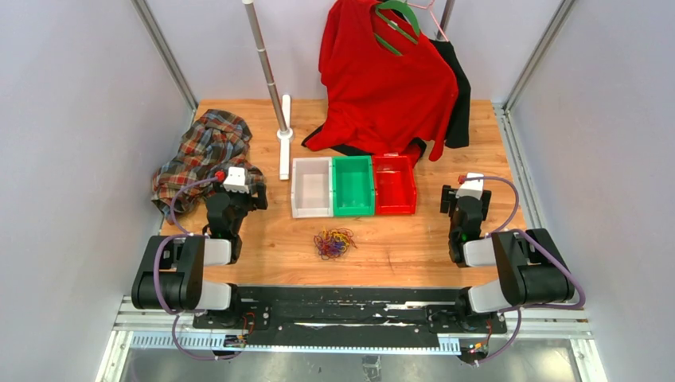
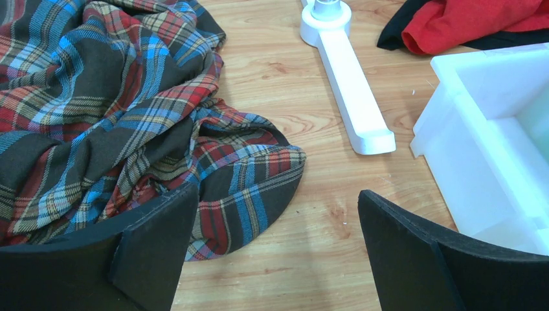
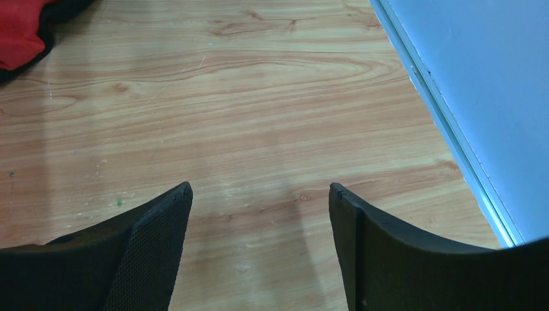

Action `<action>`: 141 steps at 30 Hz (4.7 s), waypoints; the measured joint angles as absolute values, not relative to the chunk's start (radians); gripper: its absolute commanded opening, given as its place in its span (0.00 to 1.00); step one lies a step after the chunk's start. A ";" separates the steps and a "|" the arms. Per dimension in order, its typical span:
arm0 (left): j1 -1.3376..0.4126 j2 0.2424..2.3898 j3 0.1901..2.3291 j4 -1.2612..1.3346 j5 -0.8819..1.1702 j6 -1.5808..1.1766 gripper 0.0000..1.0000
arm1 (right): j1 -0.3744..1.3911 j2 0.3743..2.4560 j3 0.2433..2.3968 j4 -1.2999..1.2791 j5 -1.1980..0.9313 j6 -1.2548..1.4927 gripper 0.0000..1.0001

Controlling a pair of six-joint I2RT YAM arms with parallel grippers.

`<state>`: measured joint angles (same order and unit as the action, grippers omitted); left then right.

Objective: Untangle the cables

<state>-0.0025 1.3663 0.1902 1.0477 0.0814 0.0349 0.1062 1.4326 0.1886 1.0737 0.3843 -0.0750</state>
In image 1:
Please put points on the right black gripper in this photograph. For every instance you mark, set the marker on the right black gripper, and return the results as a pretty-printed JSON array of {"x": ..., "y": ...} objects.
[{"x": 449, "y": 200}]

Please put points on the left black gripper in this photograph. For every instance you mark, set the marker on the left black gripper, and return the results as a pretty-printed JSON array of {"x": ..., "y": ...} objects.
[{"x": 259, "y": 202}]

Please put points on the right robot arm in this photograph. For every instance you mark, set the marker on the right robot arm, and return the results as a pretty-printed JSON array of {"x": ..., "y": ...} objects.
[{"x": 530, "y": 269}]

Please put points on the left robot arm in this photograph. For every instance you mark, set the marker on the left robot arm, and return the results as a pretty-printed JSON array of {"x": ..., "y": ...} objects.
[{"x": 171, "y": 274}]

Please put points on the plaid flannel shirt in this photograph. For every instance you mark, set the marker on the plaid flannel shirt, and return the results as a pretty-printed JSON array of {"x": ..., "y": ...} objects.
[{"x": 218, "y": 140}]

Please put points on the white plastic bin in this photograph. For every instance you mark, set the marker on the white plastic bin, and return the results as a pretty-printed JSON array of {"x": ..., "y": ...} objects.
[{"x": 312, "y": 188}]

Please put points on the red plastic bin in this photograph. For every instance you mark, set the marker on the red plastic bin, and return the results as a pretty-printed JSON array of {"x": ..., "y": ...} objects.
[{"x": 395, "y": 186}]

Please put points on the black t-shirt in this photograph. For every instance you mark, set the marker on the black t-shirt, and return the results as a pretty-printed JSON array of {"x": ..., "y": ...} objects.
[{"x": 458, "y": 131}]

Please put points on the white rack base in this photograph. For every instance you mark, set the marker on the white rack base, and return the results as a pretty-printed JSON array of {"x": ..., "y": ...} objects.
[{"x": 285, "y": 138}]

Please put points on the green plastic bin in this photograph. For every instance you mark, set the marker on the green plastic bin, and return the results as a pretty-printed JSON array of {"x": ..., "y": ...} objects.
[{"x": 354, "y": 189}]

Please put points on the red t-shirt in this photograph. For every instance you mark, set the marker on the red t-shirt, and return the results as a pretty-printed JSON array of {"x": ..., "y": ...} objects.
[{"x": 377, "y": 103}]

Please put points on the pink clothes hanger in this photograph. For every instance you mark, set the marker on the pink clothes hanger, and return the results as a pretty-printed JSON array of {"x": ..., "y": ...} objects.
[{"x": 429, "y": 8}]

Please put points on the green clothes hanger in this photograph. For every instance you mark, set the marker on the green clothes hanger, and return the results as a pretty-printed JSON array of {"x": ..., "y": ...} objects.
[{"x": 395, "y": 28}]

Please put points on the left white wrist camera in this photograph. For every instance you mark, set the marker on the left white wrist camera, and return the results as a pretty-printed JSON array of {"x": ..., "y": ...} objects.
[{"x": 236, "y": 180}]

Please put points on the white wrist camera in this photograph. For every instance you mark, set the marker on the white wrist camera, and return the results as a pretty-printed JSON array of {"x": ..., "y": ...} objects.
[
  {"x": 236, "y": 180},
  {"x": 470, "y": 185}
]

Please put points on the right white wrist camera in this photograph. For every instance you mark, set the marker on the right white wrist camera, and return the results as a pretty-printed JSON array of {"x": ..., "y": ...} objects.
[{"x": 470, "y": 185}]

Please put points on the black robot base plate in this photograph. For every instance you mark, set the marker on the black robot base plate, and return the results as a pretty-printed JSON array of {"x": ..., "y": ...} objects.
[{"x": 351, "y": 317}]

